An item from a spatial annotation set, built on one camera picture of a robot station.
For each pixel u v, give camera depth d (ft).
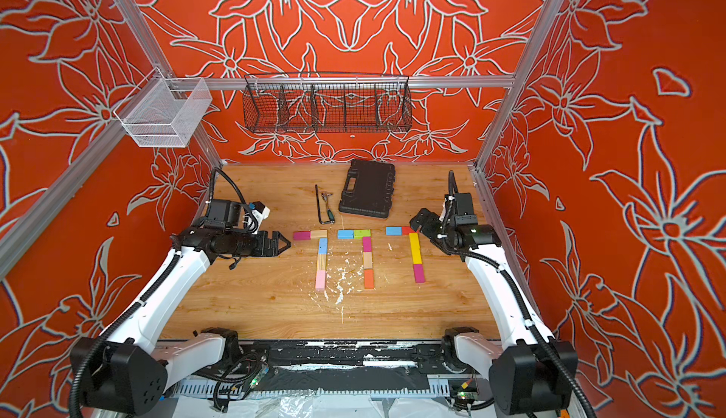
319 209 3.42
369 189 3.51
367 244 3.13
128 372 1.24
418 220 2.34
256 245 2.25
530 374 1.23
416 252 3.04
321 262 2.96
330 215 3.35
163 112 3.00
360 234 3.19
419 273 2.88
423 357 2.35
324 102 3.30
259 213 2.38
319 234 3.23
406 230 3.21
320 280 2.81
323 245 3.08
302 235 3.19
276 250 2.27
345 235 3.20
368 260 2.96
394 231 3.23
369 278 2.87
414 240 3.14
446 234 1.92
